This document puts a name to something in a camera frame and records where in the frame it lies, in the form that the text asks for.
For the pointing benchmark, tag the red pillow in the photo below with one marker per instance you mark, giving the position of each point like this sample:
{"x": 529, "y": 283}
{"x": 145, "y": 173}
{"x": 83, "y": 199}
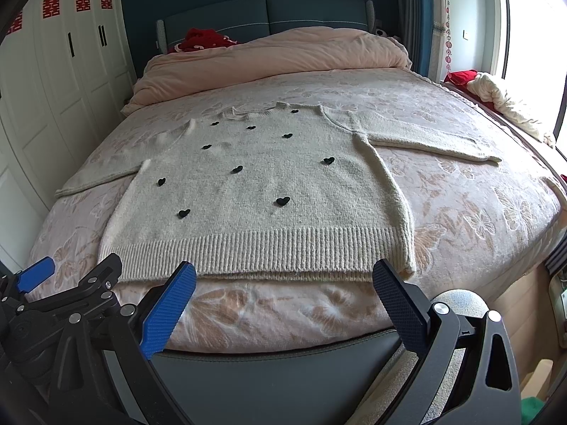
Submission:
{"x": 201, "y": 39}

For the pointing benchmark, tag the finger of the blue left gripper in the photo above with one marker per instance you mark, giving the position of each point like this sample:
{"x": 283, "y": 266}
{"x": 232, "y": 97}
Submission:
{"x": 103, "y": 277}
{"x": 33, "y": 276}

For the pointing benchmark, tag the teal upholstered headboard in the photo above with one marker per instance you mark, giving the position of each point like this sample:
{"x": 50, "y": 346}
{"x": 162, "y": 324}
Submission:
{"x": 246, "y": 20}

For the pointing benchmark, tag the grey window curtain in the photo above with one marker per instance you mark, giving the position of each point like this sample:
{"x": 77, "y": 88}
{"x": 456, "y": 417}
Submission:
{"x": 416, "y": 18}

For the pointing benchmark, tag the white wardrobe with red decals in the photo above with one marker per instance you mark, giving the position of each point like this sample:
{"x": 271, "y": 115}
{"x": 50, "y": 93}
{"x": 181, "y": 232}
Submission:
{"x": 66, "y": 72}

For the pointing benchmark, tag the cream knit sweater black hearts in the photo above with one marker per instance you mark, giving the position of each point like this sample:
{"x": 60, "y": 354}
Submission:
{"x": 290, "y": 192}

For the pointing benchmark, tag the red cloth on sill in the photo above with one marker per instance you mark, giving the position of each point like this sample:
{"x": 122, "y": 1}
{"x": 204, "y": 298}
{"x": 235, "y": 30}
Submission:
{"x": 459, "y": 80}

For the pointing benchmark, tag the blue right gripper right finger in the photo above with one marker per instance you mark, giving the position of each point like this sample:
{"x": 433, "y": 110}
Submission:
{"x": 406, "y": 306}

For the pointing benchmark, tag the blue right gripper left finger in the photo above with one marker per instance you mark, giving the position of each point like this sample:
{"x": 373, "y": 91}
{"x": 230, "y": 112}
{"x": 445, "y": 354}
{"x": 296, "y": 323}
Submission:
{"x": 166, "y": 309}

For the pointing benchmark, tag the peach duvet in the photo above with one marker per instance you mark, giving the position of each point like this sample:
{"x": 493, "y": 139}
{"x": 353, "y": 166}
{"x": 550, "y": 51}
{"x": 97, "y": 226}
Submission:
{"x": 310, "y": 49}

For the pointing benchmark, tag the cream blanket on sill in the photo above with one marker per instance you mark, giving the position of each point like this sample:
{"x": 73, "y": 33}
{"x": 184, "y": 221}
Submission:
{"x": 513, "y": 104}

